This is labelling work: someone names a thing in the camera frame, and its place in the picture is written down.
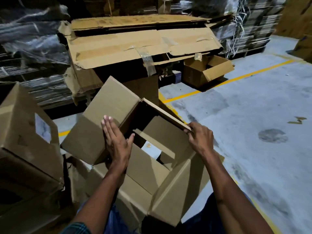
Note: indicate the pale cardboard box orange tape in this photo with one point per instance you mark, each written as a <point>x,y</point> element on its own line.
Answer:
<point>136,168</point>

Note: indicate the small bluish block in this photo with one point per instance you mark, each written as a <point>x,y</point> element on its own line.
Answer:
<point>176,76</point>

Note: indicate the person's left hand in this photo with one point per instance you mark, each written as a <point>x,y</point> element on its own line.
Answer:
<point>117,148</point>

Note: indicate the brown cardboard box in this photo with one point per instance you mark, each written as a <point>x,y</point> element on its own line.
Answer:
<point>219,68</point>

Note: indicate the person's right hand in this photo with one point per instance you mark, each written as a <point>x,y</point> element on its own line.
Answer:
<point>201,140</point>

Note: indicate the person's right forearm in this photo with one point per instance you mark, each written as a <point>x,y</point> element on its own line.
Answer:
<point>234,199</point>

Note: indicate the torn tape scrap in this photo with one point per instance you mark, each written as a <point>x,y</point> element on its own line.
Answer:
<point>297,120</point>

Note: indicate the person's blue jeans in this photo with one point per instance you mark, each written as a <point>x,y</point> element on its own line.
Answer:
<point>113,221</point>

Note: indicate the pile of brown cardboard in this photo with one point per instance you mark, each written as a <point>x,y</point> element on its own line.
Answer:
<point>109,48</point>

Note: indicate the person's left forearm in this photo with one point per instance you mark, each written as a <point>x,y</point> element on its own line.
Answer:
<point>97,199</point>

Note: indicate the cardboard box with white label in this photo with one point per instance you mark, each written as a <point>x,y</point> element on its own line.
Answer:
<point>22,119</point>

